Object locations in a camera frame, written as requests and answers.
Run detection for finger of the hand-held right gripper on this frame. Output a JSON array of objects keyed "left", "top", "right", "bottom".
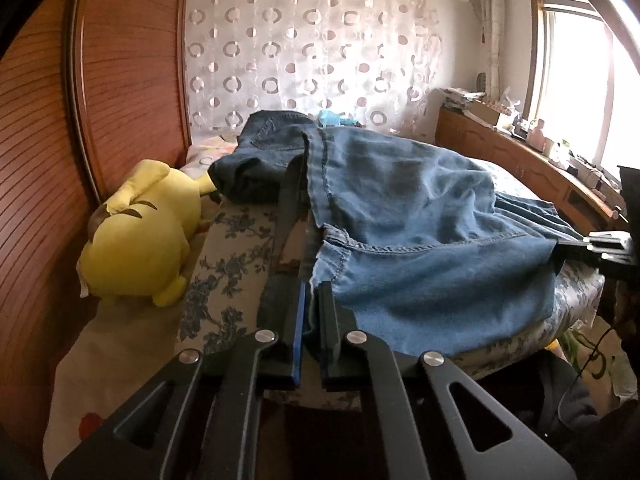
[{"left": 550, "top": 231, "right": 608, "bottom": 265}]

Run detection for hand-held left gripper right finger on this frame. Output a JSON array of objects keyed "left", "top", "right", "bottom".
[{"left": 317, "top": 280, "right": 578, "bottom": 480}]

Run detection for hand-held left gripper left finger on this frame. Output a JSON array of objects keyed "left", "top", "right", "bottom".
[{"left": 50, "top": 280, "right": 307, "bottom": 480}]

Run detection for blue jeans pants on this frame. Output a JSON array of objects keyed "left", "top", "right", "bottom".
[{"left": 207, "top": 110, "right": 586, "bottom": 356}]

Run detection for wooden cabinet counter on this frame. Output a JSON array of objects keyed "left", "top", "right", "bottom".
[{"left": 435, "top": 105, "right": 628, "bottom": 236}]

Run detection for open cardboard box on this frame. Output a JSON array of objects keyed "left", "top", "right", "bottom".
[{"left": 470, "top": 100, "right": 516, "bottom": 128}]

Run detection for wood-framed window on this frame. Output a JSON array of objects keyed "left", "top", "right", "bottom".
[{"left": 525, "top": 0, "right": 640, "bottom": 181}]

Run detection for yellow plush toy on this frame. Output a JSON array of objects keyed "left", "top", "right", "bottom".
[{"left": 77, "top": 159, "right": 217, "bottom": 308}]

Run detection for stack of papers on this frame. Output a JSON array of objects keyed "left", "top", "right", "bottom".
[{"left": 440, "top": 87, "right": 486, "bottom": 111}]

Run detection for cream printed bedsheet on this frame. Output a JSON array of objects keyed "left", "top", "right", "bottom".
[{"left": 45, "top": 132, "right": 241, "bottom": 480}]

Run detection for cardboard box with blue cloth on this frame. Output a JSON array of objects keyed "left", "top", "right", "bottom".
[{"left": 317, "top": 108, "right": 361, "bottom": 128}]

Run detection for tied patterned window curtain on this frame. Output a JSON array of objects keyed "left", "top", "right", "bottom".
[{"left": 475, "top": 0, "right": 503, "bottom": 103}]

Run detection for circle-patterned sheer curtain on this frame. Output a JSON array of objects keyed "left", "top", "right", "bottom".
[{"left": 182, "top": 0, "right": 443, "bottom": 133}]

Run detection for wooden slatted wardrobe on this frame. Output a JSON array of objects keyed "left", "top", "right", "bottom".
[{"left": 0, "top": 0, "right": 193, "bottom": 461}]

